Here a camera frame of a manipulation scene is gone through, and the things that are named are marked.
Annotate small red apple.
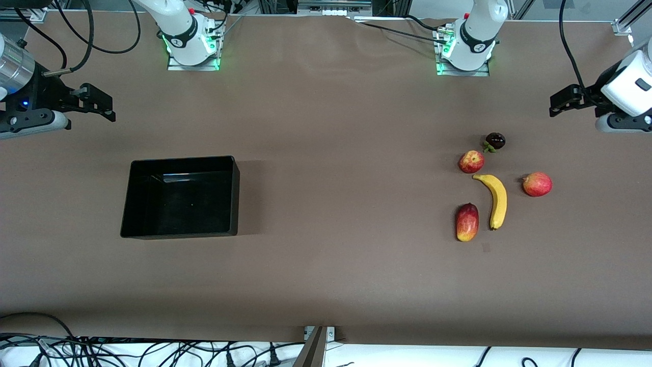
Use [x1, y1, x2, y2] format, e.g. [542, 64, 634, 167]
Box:
[458, 150, 485, 174]

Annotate yellow banana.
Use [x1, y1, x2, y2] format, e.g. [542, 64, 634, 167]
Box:
[473, 174, 508, 230]

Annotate black plastic box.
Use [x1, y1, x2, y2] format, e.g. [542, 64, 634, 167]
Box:
[120, 155, 240, 240]

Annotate round red apple with stem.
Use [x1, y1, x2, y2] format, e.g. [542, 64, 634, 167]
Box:
[522, 172, 553, 197]

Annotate dark purple mangosteen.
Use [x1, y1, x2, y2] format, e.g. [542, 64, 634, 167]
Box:
[482, 132, 506, 153]

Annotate red yellow mango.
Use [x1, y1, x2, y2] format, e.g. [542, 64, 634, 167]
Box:
[455, 203, 480, 242]

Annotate white connector strip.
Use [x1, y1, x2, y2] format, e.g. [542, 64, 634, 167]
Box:
[298, 0, 372, 16]

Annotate brown table cover sheet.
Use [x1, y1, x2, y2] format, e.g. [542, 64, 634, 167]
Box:
[0, 10, 652, 352]

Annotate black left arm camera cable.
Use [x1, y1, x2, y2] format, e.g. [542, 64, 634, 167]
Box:
[559, 0, 600, 106]

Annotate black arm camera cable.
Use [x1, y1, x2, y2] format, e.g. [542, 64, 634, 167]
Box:
[43, 0, 95, 77]
[559, 0, 600, 106]

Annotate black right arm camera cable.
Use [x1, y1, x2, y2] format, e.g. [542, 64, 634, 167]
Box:
[43, 0, 95, 77]

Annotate black looping cable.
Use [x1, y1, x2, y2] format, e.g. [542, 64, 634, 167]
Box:
[51, 0, 142, 55]

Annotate aluminium frame profile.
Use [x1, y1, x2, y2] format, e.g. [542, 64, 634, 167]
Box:
[611, 0, 652, 36]
[0, 7, 47, 24]

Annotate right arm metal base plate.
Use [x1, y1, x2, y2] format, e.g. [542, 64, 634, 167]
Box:
[167, 28, 221, 71]

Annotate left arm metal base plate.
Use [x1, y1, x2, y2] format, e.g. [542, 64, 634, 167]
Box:
[436, 28, 491, 77]

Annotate black cable to arm base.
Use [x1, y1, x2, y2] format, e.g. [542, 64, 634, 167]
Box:
[351, 14, 450, 44]

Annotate grey metal bracket post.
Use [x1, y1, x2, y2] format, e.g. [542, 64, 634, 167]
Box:
[293, 326, 336, 367]

